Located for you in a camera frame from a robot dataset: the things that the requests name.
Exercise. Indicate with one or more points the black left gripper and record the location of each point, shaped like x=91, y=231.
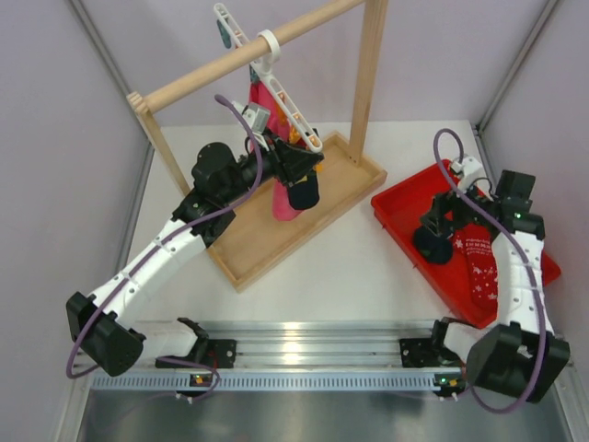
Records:
x=289, y=162

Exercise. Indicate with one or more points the red snowflake sock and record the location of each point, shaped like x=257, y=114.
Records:
x=473, y=242

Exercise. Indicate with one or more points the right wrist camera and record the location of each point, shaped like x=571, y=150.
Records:
x=468, y=170

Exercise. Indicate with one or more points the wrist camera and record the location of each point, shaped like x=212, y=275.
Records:
x=255, y=116
x=468, y=170

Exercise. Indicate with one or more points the red plastic bin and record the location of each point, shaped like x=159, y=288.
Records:
x=399, y=210

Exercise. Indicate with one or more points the pink sock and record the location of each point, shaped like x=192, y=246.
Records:
x=281, y=208
x=277, y=122

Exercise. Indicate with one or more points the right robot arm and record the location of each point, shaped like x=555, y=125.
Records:
x=518, y=358

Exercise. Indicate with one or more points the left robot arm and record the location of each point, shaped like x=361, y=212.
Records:
x=101, y=323

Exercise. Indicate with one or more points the white clip hanger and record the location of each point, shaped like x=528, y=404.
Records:
x=261, y=69

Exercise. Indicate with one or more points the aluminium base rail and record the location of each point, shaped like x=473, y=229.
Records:
x=301, y=356

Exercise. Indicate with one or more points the navy santa sock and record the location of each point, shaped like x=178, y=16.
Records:
x=435, y=250
x=304, y=194

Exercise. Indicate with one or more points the teal clip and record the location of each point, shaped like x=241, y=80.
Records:
x=226, y=38

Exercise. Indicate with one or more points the wooden rack frame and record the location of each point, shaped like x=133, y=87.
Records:
x=250, y=212

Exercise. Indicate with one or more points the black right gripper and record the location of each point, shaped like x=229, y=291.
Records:
x=441, y=203

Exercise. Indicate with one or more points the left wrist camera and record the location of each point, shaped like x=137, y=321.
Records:
x=255, y=116

